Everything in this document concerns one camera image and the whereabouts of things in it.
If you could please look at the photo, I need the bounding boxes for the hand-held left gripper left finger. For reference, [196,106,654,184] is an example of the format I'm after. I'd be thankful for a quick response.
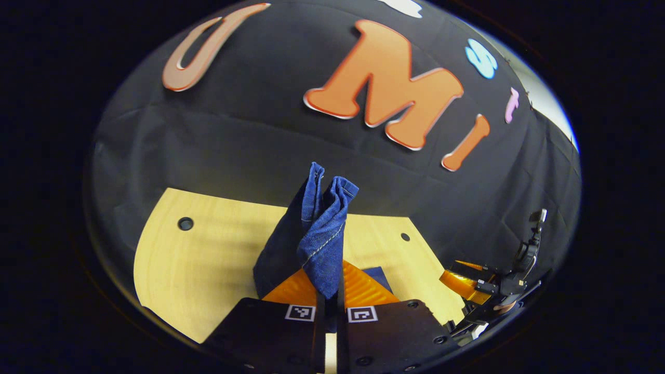
[202,268,326,374]

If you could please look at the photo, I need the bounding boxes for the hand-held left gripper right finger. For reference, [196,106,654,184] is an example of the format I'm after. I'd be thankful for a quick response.
[337,259,461,374]

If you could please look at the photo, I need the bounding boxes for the blue denim jeans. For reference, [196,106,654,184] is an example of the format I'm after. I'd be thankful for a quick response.
[252,162,394,334]

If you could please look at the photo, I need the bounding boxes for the black backdrop cloth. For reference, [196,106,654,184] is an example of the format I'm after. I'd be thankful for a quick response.
[83,0,582,294]

